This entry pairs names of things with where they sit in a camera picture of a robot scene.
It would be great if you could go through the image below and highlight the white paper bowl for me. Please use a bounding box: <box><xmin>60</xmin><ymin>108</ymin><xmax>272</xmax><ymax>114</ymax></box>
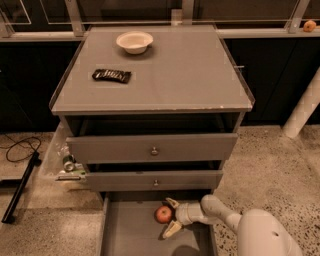
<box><xmin>116</xmin><ymin>31</ymin><xmax>153</xmax><ymax>55</ymax></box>

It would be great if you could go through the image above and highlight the red apple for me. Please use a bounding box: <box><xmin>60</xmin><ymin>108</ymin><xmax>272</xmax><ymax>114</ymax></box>
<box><xmin>155</xmin><ymin>206</ymin><xmax>172</xmax><ymax>224</ymax></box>

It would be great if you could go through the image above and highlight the metal window rail ledge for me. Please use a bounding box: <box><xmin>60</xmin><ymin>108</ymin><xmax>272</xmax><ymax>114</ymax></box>
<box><xmin>0</xmin><ymin>0</ymin><xmax>320</xmax><ymax>43</ymax></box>

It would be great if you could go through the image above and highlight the green soda can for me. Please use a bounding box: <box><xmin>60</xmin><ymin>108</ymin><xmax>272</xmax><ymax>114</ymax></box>
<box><xmin>63</xmin><ymin>155</ymin><xmax>75</xmax><ymax>172</ymax></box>

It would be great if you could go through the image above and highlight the black candy bar wrapper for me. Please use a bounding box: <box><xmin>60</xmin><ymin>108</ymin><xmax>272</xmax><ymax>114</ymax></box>
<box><xmin>92</xmin><ymin>69</ymin><xmax>131</xmax><ymax>84</ymax></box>

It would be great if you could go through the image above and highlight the grey drawer cabinet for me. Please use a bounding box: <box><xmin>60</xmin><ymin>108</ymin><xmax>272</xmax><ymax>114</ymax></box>
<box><xmin>50</xmin><ymin>25</ymin><xmax>254</xmax><ymax>199</ymax></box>

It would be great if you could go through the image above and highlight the grey top drawer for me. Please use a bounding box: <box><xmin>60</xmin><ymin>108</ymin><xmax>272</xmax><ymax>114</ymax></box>
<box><xmin>66</xmin><ymin>133</ymin><xmax>237</xmax><ymax>164</ymax></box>

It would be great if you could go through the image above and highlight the grey drawer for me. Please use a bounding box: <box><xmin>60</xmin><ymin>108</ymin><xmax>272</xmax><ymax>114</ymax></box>
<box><xmin>86</xmin><ymin>170</ymin><xmax>223</xmax><ymax>192</ymax></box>
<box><xmin>66</xmin><ymin>133</ymin><xmax>237</xmax><ymax>164</ymax></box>
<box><xmin>97</xmin><ymin>191</ymin><xmax>218</xmax><ymax>256</ymax></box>

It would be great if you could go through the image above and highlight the grey middle drawer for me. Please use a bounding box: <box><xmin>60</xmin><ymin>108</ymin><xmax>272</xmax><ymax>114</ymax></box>
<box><xmin>86</xmin><ymin>170</ymin><xmax>223</xmax><ymax>192</ymax></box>

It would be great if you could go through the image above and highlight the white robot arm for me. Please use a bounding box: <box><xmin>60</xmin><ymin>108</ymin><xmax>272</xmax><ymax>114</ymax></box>
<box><xmin>162</xmin><ymin>194</ymin><xmax>303</xmax><ymax>256</ymax></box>

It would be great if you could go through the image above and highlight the white cylindrical post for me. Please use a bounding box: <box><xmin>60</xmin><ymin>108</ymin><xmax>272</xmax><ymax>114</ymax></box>
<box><xmin>283</xmin><ymin>67</ymin><xmax>320</xmax><ymax>138</ymax></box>

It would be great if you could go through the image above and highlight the clear plastic trash bin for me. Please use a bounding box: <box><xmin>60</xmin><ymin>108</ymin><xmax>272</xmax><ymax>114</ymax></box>
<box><xmin>38</xmin><ymin>124</ymin><xmax>88</xmax><ymax>190</ymax></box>

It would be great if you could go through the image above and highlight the black cable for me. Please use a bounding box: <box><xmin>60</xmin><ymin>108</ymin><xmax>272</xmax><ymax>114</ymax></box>
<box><xmin>0</xmin><ymin>133</ymin><xmax>43</xmax><ymax>164</ymax></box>

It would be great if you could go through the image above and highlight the black metal stand bar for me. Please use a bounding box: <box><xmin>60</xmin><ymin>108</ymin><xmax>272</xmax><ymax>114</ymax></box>
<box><xmin>1</xmin><ymin>151</ymin><xmax>41</xmax><ymax>224</ymax></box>

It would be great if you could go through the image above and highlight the grey bottom drawer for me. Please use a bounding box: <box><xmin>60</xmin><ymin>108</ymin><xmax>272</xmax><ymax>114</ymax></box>
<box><xmin>97</xmin><ymin>191</ymin><xmax>218</xmax><ymax>256</ymax></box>

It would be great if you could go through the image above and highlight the orange fruit on ledge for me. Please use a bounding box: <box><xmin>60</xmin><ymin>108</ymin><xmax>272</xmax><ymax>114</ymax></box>
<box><xmin>303</xmin><ymin>20</ymin><xmax>316</xmax><ymax>32</ymax></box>

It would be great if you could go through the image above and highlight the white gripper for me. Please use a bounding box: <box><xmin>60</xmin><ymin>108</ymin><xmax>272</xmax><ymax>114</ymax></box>
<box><xmin>162</xmin><ymin>197</ymin><xmax>204</xmax><ymax>239</ymax></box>

